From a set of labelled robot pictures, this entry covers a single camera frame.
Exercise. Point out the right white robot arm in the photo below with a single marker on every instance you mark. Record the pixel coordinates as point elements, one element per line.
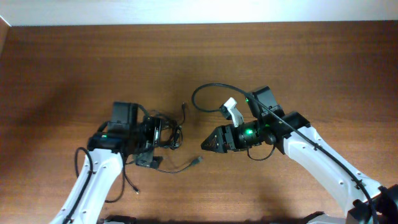
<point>363,199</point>

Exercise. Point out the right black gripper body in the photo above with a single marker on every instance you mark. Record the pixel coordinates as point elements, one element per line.
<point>234,134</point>

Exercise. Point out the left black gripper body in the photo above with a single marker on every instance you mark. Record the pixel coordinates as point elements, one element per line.
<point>150,130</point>

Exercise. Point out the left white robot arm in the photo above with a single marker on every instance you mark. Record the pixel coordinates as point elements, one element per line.
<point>131,131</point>

